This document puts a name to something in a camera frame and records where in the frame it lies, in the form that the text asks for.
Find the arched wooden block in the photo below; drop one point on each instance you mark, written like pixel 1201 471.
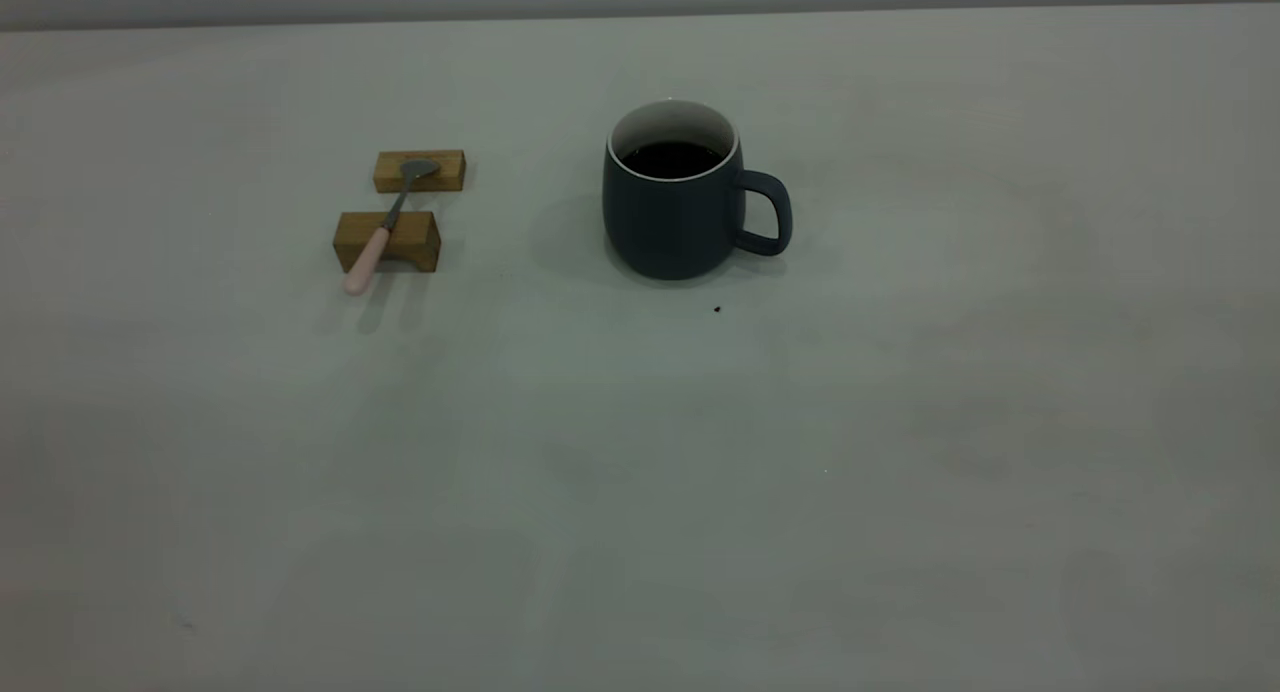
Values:
pixel 415 242

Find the flat wooden block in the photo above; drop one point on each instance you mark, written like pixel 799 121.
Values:
pixel 445 172

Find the dark coffee liquid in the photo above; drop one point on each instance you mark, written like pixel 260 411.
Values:
pixel 672 159

